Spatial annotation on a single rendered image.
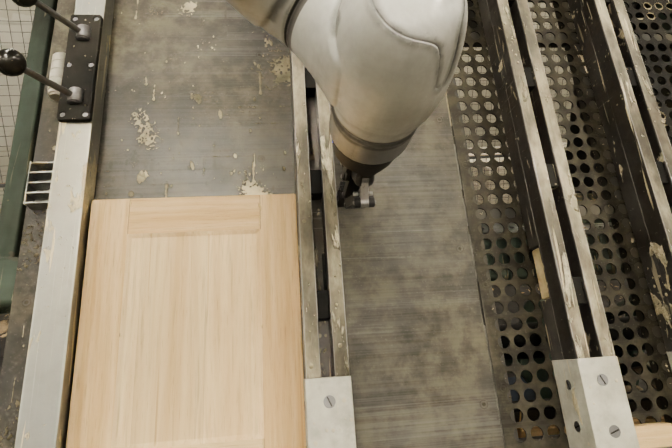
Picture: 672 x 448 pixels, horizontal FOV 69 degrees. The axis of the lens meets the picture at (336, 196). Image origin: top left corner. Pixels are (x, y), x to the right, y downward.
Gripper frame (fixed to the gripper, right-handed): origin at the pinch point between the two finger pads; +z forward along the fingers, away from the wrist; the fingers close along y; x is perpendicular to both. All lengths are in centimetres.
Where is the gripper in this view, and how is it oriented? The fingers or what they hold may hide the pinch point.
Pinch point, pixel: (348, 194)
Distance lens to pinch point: 72.2
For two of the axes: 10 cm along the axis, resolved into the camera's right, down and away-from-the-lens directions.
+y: -0.7, -9.4, 3.4
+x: -9.9, 0.3, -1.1
